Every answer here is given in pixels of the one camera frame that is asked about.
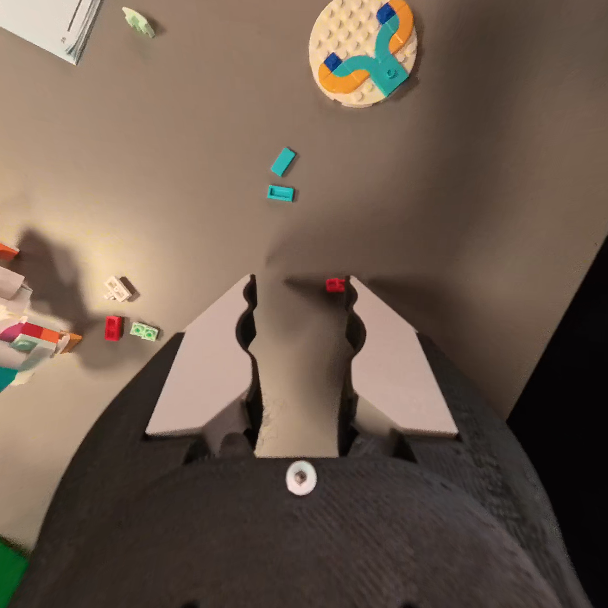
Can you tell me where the open instruction booklet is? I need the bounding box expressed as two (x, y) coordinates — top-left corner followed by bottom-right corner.
(0, 0), (104, 66)

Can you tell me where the round white brick plate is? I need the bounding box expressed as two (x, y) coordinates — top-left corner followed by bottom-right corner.
(307, 0), (419, 108)

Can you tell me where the green plastic bin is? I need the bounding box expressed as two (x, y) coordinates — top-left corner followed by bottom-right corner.
(0, 539), (29, 603)

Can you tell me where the white small brick piece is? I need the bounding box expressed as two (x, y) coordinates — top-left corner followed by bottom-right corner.
(104, 275), (135, 303)

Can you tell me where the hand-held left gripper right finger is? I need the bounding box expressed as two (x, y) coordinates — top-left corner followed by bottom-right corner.
(337, 275), (460, 457)

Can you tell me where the pale green small brick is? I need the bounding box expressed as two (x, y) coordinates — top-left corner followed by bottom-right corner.
(121, 6), (157, 38)

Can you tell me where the white brick animal model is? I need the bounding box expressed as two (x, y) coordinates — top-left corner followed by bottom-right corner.
(0, 241), (83, 393)

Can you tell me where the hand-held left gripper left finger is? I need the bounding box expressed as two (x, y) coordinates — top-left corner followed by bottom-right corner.
(144, 273), (264, 457)

